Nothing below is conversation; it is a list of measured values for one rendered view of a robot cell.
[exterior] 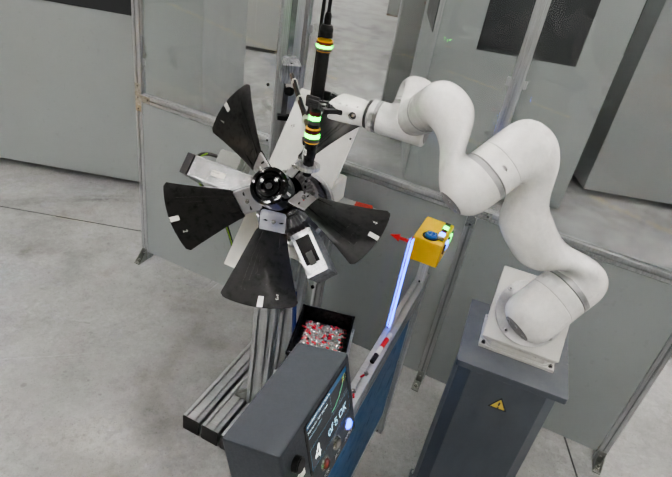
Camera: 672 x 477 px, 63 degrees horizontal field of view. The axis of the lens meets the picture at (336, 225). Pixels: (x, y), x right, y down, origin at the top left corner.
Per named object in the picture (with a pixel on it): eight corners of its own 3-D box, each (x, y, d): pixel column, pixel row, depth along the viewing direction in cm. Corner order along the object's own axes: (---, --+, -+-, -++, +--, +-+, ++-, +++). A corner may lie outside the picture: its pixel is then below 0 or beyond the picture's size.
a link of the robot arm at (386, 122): (383, 94, 138) (371, 129, 138) (433, 108, 134) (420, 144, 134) (390, 103, 146) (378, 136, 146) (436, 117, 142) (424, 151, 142)
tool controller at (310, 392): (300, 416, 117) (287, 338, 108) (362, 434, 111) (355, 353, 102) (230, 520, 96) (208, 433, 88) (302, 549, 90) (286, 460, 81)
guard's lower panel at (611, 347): (146, 247, 320) (140, 99, 272) (605, 450, 244) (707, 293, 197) (143, 249, 317) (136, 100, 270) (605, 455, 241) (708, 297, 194)
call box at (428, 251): (420, 240, 196) (427, 215, 191) (447, 250, 193) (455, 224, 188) (406, 261, 183) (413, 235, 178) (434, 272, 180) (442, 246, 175)
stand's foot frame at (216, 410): (261, 339, 277) (262, 328, 273) (340, 376, 264) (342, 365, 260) (182, 427, 227) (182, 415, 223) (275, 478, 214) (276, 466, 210)
